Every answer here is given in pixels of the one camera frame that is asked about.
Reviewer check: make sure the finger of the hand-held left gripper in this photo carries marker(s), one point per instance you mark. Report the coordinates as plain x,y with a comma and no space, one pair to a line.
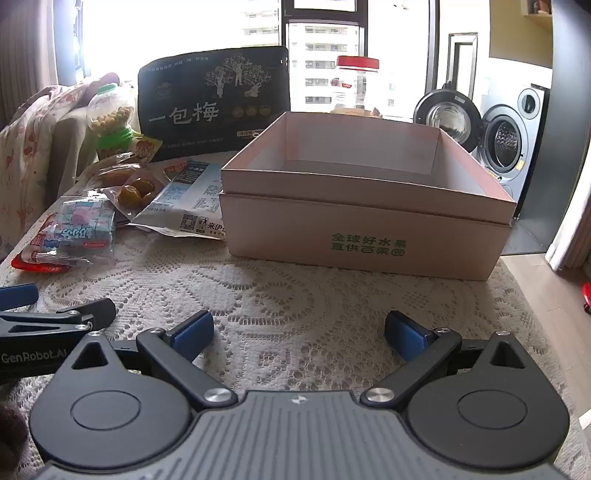
18,295
92,311

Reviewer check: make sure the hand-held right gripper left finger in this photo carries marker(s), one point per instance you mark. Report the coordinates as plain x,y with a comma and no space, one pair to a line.
191,331

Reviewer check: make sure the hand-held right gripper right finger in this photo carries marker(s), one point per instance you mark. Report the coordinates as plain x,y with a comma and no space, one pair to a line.
406,336

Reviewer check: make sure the pink pig candy bag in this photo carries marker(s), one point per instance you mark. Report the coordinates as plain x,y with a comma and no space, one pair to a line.
85,221

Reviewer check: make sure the pink cardboard box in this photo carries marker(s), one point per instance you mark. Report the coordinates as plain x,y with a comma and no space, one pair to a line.
360,230

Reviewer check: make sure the blue and white snack packet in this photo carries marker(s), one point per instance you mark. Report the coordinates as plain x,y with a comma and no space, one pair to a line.
189,198

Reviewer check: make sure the red snack packet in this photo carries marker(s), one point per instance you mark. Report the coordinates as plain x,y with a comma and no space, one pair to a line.
42,237
51,263

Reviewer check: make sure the clear chestnut packet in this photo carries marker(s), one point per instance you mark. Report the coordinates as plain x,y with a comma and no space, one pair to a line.
121,173
134,191

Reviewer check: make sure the floral blanket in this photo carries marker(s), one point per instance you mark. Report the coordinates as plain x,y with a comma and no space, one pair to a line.
32,147

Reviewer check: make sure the yellow snack packet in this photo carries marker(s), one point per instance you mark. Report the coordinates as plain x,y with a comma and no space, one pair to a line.
147,148

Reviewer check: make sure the red object on floor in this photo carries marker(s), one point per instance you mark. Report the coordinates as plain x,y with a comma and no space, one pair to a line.
587,297

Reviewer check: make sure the green gumball machine candy toy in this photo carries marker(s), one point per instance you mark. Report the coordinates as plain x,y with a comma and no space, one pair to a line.
111,115

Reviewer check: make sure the silver washing machine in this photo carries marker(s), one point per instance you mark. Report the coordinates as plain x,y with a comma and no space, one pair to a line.
512,143

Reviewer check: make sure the round washing machine door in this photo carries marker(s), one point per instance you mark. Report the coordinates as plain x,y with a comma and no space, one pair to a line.
445,117

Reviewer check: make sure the large black snack bag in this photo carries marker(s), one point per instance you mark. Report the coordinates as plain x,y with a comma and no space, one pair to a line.
212,101

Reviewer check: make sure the sheer curtain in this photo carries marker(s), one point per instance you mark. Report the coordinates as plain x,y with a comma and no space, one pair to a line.
37,50

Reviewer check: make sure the clear jar with red lid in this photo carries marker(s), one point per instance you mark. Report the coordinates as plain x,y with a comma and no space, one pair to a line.
355,83

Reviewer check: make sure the white door frame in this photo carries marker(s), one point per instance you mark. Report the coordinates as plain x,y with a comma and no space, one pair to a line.
461,64

